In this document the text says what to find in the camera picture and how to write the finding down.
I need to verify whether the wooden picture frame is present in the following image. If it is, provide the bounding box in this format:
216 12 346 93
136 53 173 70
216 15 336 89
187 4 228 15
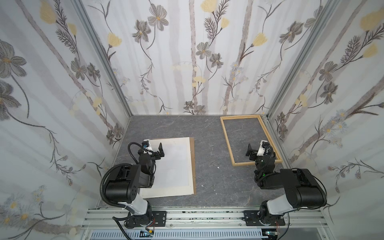
220 115 283 167

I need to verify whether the white mat photo sheet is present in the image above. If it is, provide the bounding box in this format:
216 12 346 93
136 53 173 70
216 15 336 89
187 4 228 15
140 138 194 199

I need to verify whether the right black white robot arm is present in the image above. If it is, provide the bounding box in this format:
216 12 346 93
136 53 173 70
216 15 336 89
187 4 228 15
245 141 327 226

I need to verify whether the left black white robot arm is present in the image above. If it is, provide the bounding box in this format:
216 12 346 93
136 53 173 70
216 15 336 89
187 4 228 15
100 140 165 230

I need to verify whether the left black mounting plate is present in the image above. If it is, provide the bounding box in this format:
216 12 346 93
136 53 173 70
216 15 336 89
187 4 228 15
124 211 167 229

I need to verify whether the black mounting plate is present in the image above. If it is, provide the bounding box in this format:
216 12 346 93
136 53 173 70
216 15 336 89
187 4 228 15
124 211 167 229
242 211 286 227

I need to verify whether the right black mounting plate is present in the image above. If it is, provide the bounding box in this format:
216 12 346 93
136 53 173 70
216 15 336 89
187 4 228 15
242 211 286 227

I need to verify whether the small green circuit board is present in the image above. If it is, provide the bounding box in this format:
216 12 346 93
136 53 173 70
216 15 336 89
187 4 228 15
140 230 154 238

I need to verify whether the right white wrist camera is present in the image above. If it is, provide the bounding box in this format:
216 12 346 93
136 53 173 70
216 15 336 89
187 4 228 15
257 141 270 156

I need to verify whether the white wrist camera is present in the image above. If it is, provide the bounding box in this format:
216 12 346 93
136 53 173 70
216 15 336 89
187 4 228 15
142 140 152 153
257 141 270 156

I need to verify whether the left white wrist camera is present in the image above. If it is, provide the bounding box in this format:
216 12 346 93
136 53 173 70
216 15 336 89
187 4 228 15
142 140 152 153

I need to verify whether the brown frame backing board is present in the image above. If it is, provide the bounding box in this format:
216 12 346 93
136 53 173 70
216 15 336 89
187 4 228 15
190 138 197 195

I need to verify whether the left black corrugated cable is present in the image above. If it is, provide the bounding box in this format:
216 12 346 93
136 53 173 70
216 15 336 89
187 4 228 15
99 163 133 208

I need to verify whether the right black cable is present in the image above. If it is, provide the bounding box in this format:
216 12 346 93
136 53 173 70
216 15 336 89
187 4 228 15
290 167 328 211

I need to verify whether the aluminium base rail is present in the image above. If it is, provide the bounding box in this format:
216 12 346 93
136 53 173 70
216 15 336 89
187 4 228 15
81 206 328 231

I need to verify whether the white slotted cable duct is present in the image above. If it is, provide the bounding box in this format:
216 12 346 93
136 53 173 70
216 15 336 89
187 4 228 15
89 229 265 240

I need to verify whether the right corner aluminium post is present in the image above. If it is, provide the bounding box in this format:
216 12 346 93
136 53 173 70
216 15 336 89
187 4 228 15
266 1 339 120

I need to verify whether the corner aluminium post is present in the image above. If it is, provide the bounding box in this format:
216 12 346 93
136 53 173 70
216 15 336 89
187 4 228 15
71 0 133 119
266 1 339 120

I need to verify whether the left corner aluminium post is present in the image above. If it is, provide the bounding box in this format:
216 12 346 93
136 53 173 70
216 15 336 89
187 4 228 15
71 0 133 119

